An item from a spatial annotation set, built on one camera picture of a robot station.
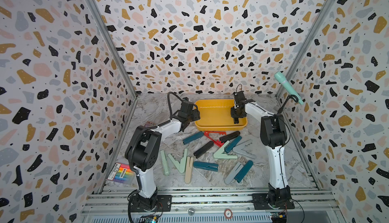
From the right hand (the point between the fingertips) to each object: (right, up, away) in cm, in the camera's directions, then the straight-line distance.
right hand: (237, 113), depth 109 cm
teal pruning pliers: (-31, -15, -11) cm, 36 cm away
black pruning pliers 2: (-25, -21, -17) cm, 36 cm away
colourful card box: (-62, -7, -6) cm, 63 cm away
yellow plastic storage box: (-16, -1, -2) cm, 16 cm away
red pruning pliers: (-18, -17, -14) cm, 28 cm away
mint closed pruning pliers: (-45, -29, -27) cm, 60 cm away
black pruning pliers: (-2, -5, -4) cm, 7 cm away
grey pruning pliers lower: (-9, -32, -27) cm, 43 cm away
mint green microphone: (+18, +21, -25) cm, 38 cm away
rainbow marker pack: (-68, -31, -28) cm, 80 cm away
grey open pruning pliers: (-3, -21, -17) cm, 27 cm away
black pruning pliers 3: (-8, -15, -11) cm, 20 cm away
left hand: (-27, +1, -12) cm, 30 cm away
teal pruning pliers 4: (-2, -31, -25) cm, 40 cm away
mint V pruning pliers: (-38, -28, -25) cm, 53 cm away
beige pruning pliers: (-33, -28, -25) cm, 50 cm away
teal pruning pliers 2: (-6, -18, -14) cm, 24 cm away
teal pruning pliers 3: (-23, -28, -25) cm, 44 cm away
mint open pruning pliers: (-15, -23, -19) cm, 34 cm away
